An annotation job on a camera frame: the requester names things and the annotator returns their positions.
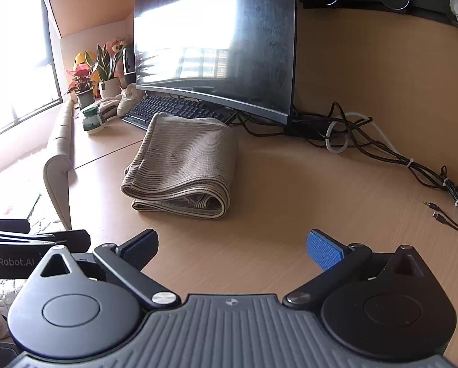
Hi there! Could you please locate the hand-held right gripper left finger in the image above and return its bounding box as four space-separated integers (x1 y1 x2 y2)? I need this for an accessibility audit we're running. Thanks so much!
29 229 176 310

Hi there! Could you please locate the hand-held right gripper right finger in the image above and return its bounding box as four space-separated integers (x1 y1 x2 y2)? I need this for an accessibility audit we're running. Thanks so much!
283 229 431 308

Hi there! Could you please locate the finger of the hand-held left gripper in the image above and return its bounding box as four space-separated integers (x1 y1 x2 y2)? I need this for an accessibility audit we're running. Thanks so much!
0 229 92 254
0 219 32 234

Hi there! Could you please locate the beige striped knit garment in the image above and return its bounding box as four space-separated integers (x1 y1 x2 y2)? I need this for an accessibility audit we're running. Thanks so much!
120 111 240 221

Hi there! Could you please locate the printed play mat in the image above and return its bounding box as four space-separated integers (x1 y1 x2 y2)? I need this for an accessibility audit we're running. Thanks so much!
0 185 42 222

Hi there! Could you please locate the white bottle with green cap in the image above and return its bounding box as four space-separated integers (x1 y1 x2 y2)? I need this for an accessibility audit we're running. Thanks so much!
82 106 107 135

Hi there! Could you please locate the black adapter box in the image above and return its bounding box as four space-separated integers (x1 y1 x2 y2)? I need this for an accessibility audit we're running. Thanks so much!
284 113 331 139

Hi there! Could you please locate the beige woven pouch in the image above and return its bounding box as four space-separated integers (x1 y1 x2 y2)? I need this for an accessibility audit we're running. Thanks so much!
96 97 121 120

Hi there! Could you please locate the black keyboard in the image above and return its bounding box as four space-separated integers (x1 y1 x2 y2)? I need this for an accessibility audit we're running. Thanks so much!
121 94 238 131

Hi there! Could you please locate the beige cat figurine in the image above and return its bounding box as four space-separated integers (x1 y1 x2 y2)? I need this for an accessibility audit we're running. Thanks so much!
116 83 144 118

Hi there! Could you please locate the red-leaf plant in grey pot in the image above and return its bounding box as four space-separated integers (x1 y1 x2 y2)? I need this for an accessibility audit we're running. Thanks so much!
65 64 98 110

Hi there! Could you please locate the snake plant in white pot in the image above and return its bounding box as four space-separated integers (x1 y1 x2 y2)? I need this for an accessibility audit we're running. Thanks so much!
92 42 124 99

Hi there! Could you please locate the yellow plush toy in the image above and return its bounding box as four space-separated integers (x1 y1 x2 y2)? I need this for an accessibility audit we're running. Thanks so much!
73 51 100 99

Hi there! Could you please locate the black speaker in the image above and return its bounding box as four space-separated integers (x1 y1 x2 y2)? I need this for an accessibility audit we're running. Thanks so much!
122 44 137 76

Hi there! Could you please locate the red flower plush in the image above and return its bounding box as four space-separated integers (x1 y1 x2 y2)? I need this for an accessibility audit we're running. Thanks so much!
105 38 129 55

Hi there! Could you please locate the black computer monitor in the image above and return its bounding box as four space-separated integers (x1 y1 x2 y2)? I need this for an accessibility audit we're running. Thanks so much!
133 0 299 125

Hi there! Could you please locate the white coiled cable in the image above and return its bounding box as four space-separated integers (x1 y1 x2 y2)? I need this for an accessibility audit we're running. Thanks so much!
324 111 400 155

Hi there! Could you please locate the black cable bundle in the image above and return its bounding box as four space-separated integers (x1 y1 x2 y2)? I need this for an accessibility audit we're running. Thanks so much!
229 102 458 235

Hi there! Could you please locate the window frame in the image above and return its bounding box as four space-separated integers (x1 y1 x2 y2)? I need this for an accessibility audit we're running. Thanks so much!
0 0 65 147

